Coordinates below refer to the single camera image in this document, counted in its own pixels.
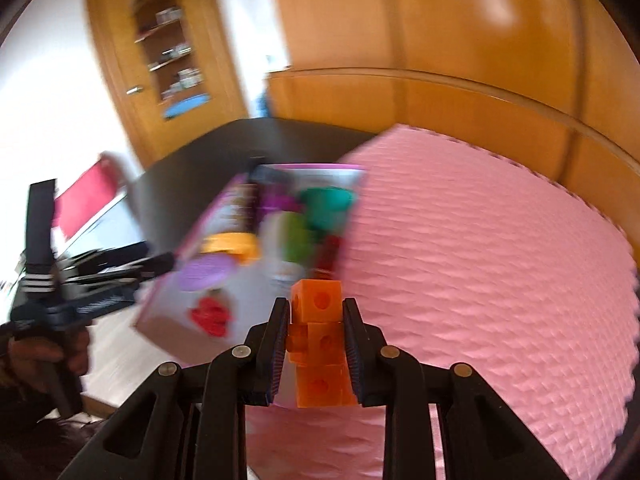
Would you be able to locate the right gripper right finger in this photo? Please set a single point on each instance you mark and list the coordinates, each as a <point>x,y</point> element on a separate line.
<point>372,378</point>

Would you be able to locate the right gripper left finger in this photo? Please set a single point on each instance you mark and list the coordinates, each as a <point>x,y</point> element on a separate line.
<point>268,344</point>

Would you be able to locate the orange linked cubes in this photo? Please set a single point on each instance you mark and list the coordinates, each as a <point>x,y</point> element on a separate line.
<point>316,345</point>

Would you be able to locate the red block toy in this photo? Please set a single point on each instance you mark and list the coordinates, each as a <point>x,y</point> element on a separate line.
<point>212,316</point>

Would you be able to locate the purple embossed oval case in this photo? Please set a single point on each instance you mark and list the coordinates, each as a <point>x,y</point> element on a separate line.
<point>206,271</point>

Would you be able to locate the orange plastic clip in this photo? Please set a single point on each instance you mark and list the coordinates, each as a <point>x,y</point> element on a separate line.
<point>241,245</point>

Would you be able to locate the red glossy lipstick case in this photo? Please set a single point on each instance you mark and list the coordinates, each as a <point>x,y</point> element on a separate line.
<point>327,257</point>

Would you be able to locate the green white round gadget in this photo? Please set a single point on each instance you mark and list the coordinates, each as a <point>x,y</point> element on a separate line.
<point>285,236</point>

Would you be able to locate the teal plastic funnel piece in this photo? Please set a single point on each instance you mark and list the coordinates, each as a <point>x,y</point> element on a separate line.
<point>326,209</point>

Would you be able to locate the magenta plastic funnel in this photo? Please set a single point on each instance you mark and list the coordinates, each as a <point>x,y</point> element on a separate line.
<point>278,197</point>

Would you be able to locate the dark brown ridged piece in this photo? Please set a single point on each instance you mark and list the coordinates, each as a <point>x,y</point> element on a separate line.
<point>246,201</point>

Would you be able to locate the black clear cylindrical container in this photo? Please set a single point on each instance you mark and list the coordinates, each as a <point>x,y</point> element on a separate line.
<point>268,175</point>

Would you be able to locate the person left hand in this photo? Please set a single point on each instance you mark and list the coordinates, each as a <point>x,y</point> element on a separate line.
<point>22,360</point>

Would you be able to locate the pink white cardboard box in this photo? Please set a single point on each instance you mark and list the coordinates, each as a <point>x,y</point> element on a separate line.
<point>249,292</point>

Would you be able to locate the pink foam puzzle mat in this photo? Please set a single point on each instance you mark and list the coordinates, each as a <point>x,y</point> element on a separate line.
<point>459,254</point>

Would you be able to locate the wooden cabinet with shelves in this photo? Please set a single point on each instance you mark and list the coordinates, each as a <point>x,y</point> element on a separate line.
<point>169,70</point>

